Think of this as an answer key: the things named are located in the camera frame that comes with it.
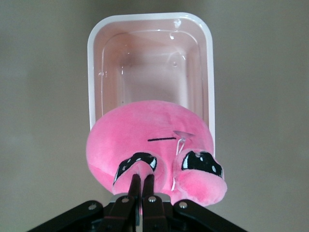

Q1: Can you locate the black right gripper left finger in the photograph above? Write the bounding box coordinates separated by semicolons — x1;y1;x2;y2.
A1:
28;174;142;232

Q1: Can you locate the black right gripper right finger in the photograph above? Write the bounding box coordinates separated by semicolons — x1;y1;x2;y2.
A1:
142;174;249;232

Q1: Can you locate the pink plush toy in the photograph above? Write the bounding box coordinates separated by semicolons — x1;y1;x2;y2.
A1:
85;100;228;215

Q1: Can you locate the pink plastic storage box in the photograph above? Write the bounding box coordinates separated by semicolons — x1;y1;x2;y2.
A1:
87;12;216;158

